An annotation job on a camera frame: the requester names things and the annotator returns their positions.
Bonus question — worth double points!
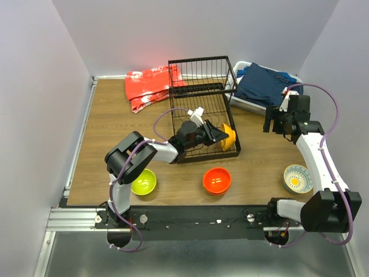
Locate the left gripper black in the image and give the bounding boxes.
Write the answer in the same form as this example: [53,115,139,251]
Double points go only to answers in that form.
[185,119,229,151]

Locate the yellow orange bowl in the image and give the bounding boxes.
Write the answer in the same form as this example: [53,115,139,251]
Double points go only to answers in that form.
[221,123,236,152]

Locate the red orange bowl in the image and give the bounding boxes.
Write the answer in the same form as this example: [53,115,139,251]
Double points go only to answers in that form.
[202,167,232,195]

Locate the black wire dish rack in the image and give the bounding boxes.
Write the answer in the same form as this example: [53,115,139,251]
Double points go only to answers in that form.
[168,55,241,163]

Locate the green bowl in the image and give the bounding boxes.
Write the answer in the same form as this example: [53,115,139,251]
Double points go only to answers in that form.
[131,169,157,196]

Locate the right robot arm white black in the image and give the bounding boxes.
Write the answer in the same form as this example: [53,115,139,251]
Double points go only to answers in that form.
[263,91,362,233]

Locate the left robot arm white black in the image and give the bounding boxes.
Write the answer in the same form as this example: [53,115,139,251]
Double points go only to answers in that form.
[104,120,232,228]

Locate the white laundry basket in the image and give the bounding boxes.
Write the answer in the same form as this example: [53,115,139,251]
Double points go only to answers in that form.
[230,61,302,116]

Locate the dark blue folded jeans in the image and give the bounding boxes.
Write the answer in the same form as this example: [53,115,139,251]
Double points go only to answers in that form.
[234,63,300,107]

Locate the blue patterned ceramic bowl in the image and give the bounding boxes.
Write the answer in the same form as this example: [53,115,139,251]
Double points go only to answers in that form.
[283,164,313,194]

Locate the red white folded cloth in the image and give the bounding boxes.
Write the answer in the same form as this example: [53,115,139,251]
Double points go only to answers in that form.
[125,65,187,113]

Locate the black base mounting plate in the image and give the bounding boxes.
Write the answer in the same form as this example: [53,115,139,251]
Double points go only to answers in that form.
[95,205,306,242]

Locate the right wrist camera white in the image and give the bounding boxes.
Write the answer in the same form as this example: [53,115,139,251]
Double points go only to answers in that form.
[279,87,299,113]

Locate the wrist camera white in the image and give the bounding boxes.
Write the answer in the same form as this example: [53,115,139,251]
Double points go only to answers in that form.
[187,107,204,127]
[279,87,299,113]

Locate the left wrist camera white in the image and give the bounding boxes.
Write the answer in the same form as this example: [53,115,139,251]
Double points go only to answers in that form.
[187,107,204,127]

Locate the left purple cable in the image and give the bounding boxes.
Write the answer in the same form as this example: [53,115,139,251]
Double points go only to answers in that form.
[107,107,191,252]

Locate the purple cable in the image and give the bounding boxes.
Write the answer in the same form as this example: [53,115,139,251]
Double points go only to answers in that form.
[269,83,354,249]
[107,107,191,252]

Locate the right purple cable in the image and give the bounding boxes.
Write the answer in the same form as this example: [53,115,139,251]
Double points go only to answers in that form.
[269,83,354,249]

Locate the aluminium table edge rail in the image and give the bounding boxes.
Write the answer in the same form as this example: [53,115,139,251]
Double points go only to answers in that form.
[34,76,98,276]

